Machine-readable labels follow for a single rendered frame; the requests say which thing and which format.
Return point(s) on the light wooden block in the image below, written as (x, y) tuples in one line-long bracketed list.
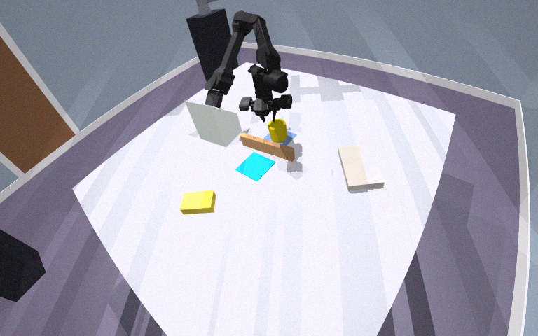
[(269, 147)]

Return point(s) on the yellow rectangular block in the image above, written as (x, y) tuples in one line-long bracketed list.
[(198, 202)]

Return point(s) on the yellow cup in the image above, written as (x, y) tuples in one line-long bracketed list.
[(277, 130)]

